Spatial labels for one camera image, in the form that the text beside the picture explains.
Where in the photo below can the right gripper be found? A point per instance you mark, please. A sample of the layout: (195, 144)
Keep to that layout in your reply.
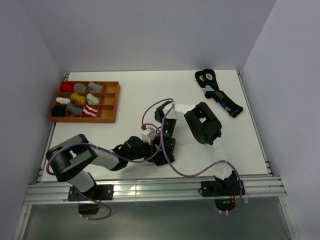
(169, 142)

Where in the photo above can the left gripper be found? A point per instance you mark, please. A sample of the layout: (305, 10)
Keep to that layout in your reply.
(150, 149)

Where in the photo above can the red white striped sock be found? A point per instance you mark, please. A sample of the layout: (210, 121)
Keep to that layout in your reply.
(90, 111)

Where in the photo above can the orange compartment tray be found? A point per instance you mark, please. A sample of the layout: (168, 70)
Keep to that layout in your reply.
(107, 108)

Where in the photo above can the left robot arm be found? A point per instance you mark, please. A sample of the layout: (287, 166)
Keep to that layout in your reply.
(67, 161)

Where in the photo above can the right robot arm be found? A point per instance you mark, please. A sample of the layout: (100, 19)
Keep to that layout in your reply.
(206, 130)

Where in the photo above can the black patterned sock pair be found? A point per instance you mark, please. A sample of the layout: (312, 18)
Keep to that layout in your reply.
(207, 80)

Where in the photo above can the cream rolled sock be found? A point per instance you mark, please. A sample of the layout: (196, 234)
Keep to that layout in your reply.
(92, 100)

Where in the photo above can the dark grey rolled sock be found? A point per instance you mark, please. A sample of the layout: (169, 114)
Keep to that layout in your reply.
(74, 110)

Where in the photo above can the grey rolled sock top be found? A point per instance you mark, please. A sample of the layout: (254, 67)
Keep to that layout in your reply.
(94, 87)

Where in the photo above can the yellow rolled sock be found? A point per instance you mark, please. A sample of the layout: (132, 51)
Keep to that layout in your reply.
(78, 99)

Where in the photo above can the taupe rolled sock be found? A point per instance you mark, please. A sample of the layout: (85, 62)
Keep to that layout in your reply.
(80, 88)

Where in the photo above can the black rolled sock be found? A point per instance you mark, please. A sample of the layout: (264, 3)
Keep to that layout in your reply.
(58, 111)

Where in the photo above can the white rolled sock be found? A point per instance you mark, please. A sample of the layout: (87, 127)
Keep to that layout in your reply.
(63, 101)

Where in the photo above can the red rolled sock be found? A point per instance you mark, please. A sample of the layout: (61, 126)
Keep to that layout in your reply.
(66, 87)

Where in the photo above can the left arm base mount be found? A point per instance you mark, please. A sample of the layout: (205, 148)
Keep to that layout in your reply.
(88, 201)

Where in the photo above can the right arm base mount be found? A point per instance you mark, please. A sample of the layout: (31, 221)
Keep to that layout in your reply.
(224, 193)

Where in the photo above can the aluminium rail frame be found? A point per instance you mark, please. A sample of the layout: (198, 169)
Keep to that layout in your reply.
(165, 189)

